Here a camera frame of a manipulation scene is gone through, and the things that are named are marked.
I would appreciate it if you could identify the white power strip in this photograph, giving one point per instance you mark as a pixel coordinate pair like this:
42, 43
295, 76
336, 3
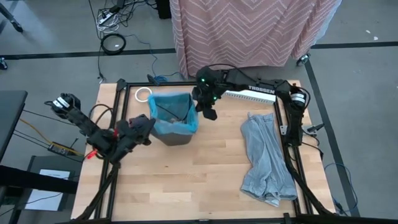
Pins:
105, 17

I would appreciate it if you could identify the pink zigzag blanket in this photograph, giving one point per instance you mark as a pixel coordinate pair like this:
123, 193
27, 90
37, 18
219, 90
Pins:
248, 31

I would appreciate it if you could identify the white tape roll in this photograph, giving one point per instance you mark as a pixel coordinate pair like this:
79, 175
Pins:
143, 88

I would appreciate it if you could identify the black electronics box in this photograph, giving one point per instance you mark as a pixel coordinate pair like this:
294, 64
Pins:
60, 148

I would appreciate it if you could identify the grey plastic trash bag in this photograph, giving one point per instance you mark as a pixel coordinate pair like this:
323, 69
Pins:
267, 155

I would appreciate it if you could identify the black desk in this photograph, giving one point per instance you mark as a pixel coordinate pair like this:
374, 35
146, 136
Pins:
9, 115

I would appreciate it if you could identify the black stand leg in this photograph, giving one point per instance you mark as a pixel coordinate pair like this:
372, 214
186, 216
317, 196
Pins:
12, 21

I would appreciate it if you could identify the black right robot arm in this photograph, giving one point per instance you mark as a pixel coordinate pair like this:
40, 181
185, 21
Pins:
242, 79

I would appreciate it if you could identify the black floor box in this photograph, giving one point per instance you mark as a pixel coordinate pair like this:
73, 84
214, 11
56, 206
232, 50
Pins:
163, 9

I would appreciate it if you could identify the grey plastic trash bin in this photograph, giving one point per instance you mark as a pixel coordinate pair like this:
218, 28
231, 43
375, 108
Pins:
174, 138

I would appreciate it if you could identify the white paper sheet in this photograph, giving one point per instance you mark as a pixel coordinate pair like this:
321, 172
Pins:
46, 199

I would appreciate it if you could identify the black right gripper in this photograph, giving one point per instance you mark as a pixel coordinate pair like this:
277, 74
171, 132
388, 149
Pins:
205, 96

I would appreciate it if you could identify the black beam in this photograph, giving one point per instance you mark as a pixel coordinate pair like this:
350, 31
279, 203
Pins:
37, 180

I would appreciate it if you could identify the rack caster wheel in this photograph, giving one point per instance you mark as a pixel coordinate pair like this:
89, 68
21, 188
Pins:
303, 59

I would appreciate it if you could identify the silver corner bracket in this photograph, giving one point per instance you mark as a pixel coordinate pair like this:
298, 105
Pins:
283, 129

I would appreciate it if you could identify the dark grey floor plate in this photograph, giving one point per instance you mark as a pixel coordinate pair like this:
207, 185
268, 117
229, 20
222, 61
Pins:
56, 163

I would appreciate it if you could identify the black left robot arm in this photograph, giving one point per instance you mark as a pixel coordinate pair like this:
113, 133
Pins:
84, 124

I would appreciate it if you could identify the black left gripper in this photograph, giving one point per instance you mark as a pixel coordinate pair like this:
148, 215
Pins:
122, 143

